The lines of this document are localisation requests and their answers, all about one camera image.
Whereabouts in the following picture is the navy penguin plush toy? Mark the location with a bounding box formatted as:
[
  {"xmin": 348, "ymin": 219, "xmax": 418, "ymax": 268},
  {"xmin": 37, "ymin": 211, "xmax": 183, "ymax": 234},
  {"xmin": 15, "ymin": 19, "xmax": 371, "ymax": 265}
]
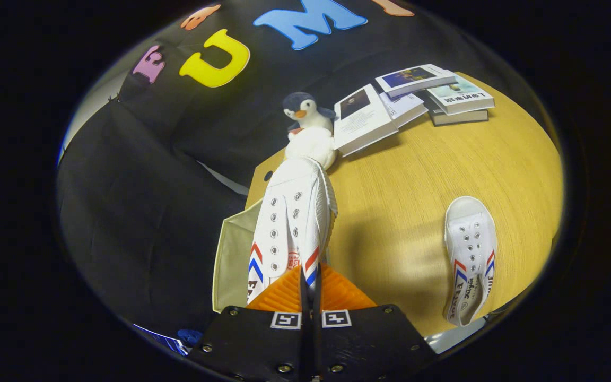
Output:
[{"xmin": 283, "ymin": 92, "xmax": 337, "ymax": 140}]

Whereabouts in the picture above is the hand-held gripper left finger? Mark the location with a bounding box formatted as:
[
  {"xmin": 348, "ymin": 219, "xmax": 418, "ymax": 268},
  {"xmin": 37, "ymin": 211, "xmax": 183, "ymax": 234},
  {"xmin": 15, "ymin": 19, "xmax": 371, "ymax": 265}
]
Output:
[{"xmin": 188, "ymin": 265, "xmax": 309, "ymax": 382}]

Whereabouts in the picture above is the plain white book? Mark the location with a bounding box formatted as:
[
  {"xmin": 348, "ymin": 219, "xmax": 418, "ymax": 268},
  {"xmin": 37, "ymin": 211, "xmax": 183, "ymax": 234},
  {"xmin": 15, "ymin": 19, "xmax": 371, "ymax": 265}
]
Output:
[{"xmin": 380, "ymin": 91, "xmax": 428, "ymax": 129}]

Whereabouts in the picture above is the book with pale green cover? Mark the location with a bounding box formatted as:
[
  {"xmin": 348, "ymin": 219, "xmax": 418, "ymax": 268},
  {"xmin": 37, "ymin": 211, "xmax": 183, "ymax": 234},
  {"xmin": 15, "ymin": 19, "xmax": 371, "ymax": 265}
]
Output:
[{"xmin": 426, "ymin": 74, "xmax": 495, "ymax": 116}]

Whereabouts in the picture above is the white striped canvas shoe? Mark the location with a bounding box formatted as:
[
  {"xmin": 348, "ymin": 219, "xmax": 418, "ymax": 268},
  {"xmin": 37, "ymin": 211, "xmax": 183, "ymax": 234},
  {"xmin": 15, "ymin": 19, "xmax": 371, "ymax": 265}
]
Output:
[
  {"xmin": 442, "ymin": 196, "xmax": 498, "ymax": 327},
  {"xmin": 246, "ymin": 157, "xmax": 338, "ymax": 306}
]

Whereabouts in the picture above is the white book with dark portrait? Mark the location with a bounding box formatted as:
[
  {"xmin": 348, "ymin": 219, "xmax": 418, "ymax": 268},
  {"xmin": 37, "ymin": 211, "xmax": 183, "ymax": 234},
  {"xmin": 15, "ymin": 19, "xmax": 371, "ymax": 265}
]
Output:
[{"xmin": 333, "ymin": 84, "xmax": 399, "ymax": 157}]

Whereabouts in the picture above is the dark grey book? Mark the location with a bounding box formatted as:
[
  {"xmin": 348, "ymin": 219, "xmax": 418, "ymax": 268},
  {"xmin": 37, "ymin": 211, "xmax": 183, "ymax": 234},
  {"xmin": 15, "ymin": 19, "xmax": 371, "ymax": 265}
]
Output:
[{"xmin": 429, "ymin": 103, "xmax": 489, "ymax": 127}]

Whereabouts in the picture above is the white round plush toy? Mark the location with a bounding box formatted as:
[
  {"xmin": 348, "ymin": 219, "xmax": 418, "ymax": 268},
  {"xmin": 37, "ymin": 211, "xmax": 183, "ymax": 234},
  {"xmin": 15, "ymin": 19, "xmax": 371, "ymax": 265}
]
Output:
[{"xmin": 284, "ymin": 127, "xmax": 337, "ymax": 170}]

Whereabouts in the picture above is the beige fabric storage box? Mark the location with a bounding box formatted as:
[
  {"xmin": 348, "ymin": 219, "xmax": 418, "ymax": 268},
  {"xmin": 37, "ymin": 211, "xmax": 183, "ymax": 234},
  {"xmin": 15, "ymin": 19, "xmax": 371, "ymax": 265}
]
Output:
[{"xmin": 212, "ymin": 199, "xmax": 264, "ymax": 314}]

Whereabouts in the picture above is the book with blue photo cover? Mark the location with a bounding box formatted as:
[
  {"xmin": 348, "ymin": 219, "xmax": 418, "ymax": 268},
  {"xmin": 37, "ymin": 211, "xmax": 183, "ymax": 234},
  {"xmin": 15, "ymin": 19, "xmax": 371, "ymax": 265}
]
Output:
[{"xmin": 374, "ymin": 64, "xmax": 457, "ymax": 99}]

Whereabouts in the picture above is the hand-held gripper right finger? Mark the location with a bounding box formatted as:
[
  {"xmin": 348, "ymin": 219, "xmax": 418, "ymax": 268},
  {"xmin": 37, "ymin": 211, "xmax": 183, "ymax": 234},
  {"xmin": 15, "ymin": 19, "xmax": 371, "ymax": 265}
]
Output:
[{"xmin": 313, "ymin": 264, "xmax": 438, "ymax": 382}]

